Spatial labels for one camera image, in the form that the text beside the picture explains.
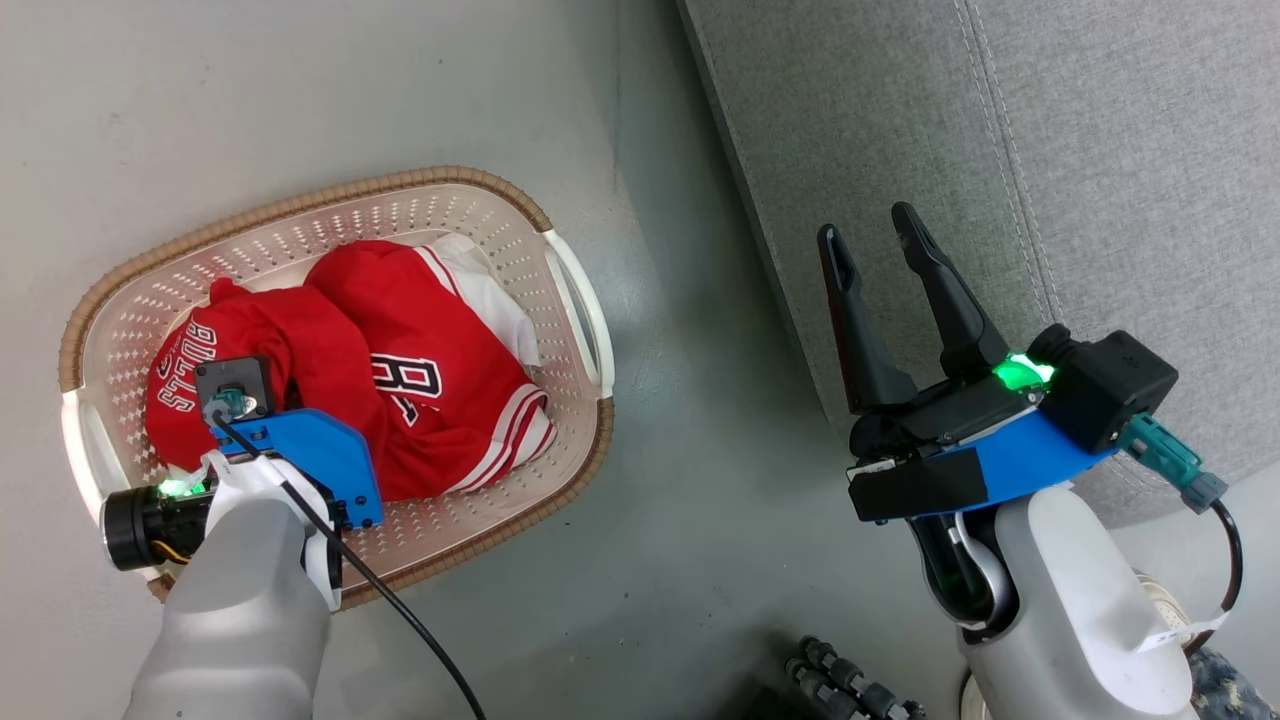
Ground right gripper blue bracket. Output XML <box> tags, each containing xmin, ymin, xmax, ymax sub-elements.
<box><xmin>817</xmin><ymin>202</ymin><xmax>1121</xmax><ymax>524</ymax></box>

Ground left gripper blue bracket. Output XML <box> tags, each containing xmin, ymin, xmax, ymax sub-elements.
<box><xmin>100</xmin><ymin>405</ymin><xmax>386</xmax><ymax>573</ymax></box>

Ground red basketball jersey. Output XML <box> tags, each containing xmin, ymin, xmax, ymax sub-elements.
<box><xmin>145</xmin><ymin>240</ymin><xmax>557</xmax><ymax>501</ymax></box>

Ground white garment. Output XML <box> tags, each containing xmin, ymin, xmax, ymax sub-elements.
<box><xmin>435</xmin><ymin>232</ymin><xmax>543</xmax><ymax>367</ymax></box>

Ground white plastic laundry basket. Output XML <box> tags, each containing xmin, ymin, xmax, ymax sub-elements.
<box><xmin>58</xmin><ymin>165</ymin><xmax>616</xmax><ymax>611</ymax></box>

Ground grey fabric sofa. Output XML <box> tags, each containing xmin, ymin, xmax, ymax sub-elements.
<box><xmin>678</xmin><ymin>0</ymin><xmax>1280</xmax><ymax>531</ymax></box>

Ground blue jeans leg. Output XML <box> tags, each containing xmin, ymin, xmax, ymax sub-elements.
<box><xmin>1185</xmin><ymin>648</ymin><xmax>1280</xmax><ymax>720</ymax></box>

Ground left black cable teal plug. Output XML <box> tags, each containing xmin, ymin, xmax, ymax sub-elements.
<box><xmin>205</xmin><ymin>392</ymin><xmax>488</xmax><ymax>720</ymax></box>

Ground black cable teal plug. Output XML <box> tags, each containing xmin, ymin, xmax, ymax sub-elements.
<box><xmin>1120</xmin><ymin>413</ymin><xmax>1244</xmax><ymax>653</ymax></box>
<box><xmin>205</xmin><ymin>392</ymin><xmax>488</xmax><ymax>720</ymax></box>

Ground right black cable teal plug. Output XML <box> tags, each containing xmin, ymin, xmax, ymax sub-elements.
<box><xmin>1120</xmin><ymin>413</ymin><xmax>1244</xmax><ymax>653</ymax></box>

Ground white cable label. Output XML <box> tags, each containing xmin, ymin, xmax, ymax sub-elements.
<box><xmin>1135</xmin><ymin>605</ymin><xmax>1229</xmax><ymax>655</ymax></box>

